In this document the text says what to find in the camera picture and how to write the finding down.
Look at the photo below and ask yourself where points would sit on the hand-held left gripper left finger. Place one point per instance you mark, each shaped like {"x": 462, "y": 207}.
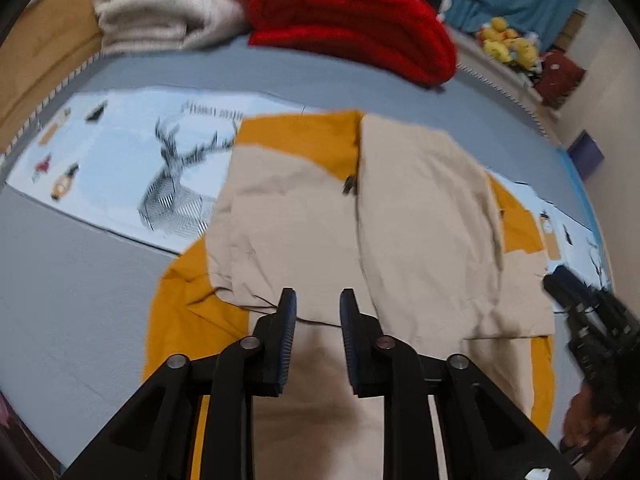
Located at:
{"x": 285, "y": 340}

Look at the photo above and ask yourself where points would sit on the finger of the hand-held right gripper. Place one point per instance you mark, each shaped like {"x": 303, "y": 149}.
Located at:
{"x": 570, "y": 287}

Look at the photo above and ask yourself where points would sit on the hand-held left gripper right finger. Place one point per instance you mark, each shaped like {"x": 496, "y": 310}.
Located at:
{"x": 350, "y": 340}

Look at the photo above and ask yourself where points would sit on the beige and yellow jacket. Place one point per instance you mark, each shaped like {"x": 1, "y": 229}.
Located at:
{"x": 425, "y": 220}

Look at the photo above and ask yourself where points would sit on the person's right hand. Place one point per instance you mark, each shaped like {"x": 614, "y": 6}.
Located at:
{"x": 582, "y": 420}

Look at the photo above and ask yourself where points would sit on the purple box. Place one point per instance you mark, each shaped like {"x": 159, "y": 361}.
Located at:
{"x": 586, "y": 152}

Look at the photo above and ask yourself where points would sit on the dark red cushion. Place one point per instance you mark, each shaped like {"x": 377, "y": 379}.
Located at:
{"x": 560, "y": 77}

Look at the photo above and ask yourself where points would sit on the grey bed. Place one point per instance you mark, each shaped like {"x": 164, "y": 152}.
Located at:
{"x": 75, "y": 285}

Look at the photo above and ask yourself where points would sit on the yellow plush toy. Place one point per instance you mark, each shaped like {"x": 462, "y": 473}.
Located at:
{"x": 495, "y": 40}
{"x": 522, "y": 52}

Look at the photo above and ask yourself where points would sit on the light blue printed blanket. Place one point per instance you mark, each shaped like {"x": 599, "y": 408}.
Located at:
{"x": 125, "y": 160}

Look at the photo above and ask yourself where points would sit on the red folded blanket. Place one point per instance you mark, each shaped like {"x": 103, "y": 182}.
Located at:
{"x": 350, "y": 15}

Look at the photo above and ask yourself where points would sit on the cream folded quilt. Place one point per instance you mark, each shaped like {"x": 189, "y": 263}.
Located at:
{"x": 170, "y": 5}

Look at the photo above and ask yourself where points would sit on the wooden headboard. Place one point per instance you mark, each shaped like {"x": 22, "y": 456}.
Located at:
{"x": 50, "y": 60}

